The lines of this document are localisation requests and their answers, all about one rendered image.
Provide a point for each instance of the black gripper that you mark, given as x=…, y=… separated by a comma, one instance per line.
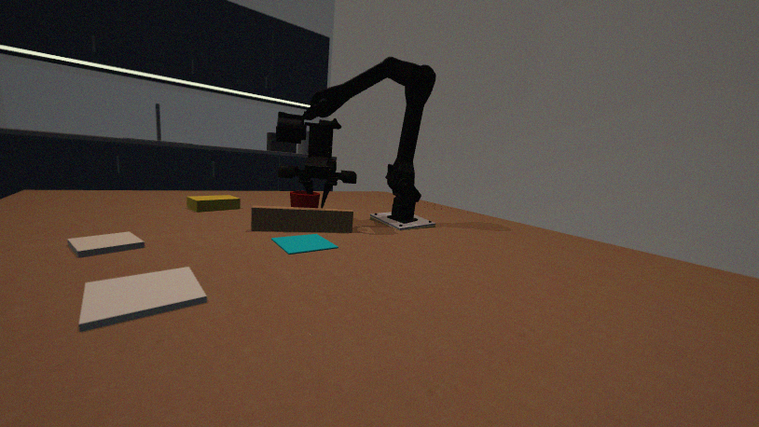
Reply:
x=287, y=171

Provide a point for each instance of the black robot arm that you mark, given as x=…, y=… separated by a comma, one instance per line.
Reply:
x=418, y=80

